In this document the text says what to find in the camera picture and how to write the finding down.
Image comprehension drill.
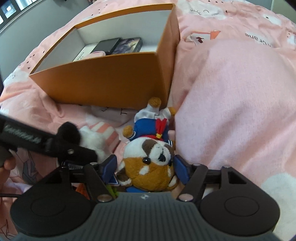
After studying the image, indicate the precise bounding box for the pink pouch with cards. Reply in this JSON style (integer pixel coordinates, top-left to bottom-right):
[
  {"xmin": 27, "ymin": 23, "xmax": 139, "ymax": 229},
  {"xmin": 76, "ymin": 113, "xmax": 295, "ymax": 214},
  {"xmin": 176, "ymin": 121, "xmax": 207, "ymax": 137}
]
[{"xmin": 82, "ymin": 51, "xmax": 106, "ymax": 60}]

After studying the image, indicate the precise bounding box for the person's left hand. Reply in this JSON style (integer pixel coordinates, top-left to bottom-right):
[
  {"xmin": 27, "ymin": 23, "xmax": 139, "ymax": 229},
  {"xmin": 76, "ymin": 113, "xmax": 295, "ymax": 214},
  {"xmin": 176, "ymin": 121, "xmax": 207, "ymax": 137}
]
[{"xmin": 0, "ymin": 157, "xmax": 16, "ymax": 190}]

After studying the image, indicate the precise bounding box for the pink patterned duvet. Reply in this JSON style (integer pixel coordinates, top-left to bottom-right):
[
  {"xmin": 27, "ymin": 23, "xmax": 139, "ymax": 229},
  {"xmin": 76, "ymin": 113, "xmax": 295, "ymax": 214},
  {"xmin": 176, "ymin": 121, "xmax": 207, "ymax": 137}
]
[{"xmin": 1, "ymin": 1, "xmax": 295, "ymax": 240}]

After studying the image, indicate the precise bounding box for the orange crochet octopus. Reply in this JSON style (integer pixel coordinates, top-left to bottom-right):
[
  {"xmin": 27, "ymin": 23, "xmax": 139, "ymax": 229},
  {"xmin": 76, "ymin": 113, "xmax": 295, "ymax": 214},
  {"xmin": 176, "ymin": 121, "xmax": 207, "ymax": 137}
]
[{"xmin": 73, "ymin": 183, "xmax": 90, "ymax": 200}]

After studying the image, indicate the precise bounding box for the photo card box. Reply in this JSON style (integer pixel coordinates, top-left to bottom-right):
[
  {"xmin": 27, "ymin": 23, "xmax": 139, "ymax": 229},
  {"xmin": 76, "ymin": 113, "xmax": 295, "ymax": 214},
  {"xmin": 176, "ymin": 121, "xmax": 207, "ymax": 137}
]
[{"xmin": 111, "ymin": 37, "xmax": 143, "ymax": 55}]

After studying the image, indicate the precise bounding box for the dark grey square box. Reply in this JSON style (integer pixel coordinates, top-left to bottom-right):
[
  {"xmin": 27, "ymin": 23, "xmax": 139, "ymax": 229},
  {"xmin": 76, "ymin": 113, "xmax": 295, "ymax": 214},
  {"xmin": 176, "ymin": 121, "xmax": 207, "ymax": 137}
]
[{"xmin": 91, "ymin": 38, "xmax": 121, "ymax": 55}]

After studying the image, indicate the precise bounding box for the brown dog plush sailor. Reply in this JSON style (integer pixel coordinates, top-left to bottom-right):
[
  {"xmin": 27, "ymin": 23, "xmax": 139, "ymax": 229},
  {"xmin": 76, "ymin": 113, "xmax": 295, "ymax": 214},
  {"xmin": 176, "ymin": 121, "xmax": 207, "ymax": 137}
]
[{"xmin": 116, "ymin": 97, "xmax": 179, "ymax": 192}]

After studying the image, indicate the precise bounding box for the white plush with black ear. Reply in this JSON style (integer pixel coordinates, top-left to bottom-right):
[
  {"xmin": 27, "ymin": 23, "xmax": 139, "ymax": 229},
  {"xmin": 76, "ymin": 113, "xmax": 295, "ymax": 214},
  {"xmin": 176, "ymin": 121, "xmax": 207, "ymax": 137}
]
[{"xmin": 56, "ymin": 121, "xmax": 119, "ymax": 164}]

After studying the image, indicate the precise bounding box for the orange cardboard box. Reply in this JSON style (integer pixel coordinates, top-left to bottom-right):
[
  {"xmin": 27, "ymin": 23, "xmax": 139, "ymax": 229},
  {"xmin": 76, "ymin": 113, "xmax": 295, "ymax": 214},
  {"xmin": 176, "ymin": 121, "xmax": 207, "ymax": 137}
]
[{"xmin": 30, "ymin": 3, "xmax": 180, "ymax": 109}]

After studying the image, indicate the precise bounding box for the white case in box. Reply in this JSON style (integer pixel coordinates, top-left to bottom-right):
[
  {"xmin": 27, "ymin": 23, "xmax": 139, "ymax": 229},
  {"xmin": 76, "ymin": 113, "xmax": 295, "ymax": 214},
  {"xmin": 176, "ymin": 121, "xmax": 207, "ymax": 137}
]
[{"xmin": 73, "ymin": 43, "xmax": 98, "ymax": 62}]

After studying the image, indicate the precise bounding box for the pink fleece blanket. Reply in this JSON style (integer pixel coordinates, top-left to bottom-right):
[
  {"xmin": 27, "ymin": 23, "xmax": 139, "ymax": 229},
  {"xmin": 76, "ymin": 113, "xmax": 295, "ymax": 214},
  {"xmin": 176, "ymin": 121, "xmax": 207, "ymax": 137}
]
[{"xmin": 171, "ymin": 40, "xmax": 295, "ymax": 184}]

